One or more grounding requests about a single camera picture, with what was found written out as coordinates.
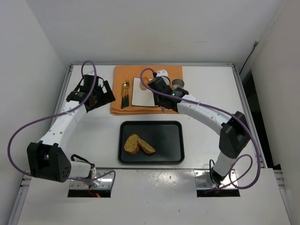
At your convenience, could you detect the gold spoon green handle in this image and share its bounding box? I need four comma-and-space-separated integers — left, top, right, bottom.
124, 80, 129, 107

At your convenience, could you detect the sesame bread roll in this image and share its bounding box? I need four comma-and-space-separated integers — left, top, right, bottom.
140, 77, 150, 90

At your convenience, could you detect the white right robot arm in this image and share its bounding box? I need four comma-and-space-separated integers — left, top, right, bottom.
148, 70, 250, 185

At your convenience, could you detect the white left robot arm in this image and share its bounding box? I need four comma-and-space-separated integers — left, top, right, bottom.
27, 74, 115, 182

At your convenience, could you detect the right bread slice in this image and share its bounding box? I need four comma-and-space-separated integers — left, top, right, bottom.
137, 138, 156, 154

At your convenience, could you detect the bread slice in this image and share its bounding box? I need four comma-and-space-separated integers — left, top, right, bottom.
137, 138, 156, 154
124, 134, 140, 155

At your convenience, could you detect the left bread slice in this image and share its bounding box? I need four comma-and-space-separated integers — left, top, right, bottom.
124, 134, 140, 155

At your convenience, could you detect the metal cup with brown sleeve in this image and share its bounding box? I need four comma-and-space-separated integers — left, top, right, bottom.
172, 78, 185, 89

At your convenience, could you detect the orange cloth placemat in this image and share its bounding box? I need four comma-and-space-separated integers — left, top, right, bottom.
110, 65, 183, 115

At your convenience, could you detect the white square plate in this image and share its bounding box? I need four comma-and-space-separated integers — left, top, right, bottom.
131, 77, 157, 107

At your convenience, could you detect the black baking tray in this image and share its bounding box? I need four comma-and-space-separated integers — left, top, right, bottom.
118, 120, 185, 165

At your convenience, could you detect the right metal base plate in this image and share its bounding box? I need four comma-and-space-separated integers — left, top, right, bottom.
194, 169, 236, 190

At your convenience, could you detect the metal base plate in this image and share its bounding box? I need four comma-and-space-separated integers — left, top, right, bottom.
194, 169, 236, 190
69, 168, 115, 190

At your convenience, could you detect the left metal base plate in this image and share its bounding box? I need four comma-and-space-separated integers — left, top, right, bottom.
69, 168, 115, 190

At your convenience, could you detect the black wall cable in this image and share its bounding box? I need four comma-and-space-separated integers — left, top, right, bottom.
239, 40, 259, 75

